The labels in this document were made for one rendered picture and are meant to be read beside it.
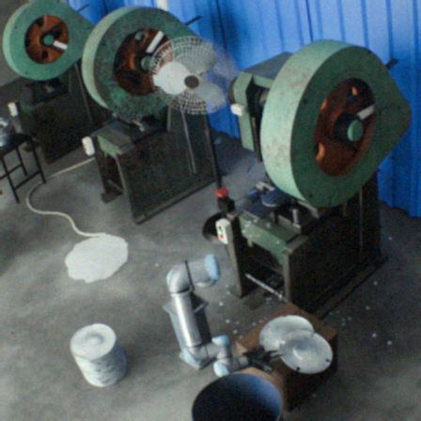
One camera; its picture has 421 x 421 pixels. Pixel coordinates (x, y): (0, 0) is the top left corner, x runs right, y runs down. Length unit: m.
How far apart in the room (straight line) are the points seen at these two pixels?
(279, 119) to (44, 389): 2.22
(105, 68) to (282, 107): 1.72
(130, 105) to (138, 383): 1.91
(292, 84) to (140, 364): 1.96
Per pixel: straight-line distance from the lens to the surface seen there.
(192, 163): 4.80
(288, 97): 2.45
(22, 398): 3.66
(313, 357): 2.87
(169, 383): 3.38
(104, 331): 3.43
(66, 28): 5.71
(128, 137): 4.42
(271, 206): 3.18
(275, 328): 3.06
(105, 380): 3.45
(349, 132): 2.67
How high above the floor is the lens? 2.62
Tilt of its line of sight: 35 degrees down
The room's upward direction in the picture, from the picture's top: 11 degrees counter-clockwise
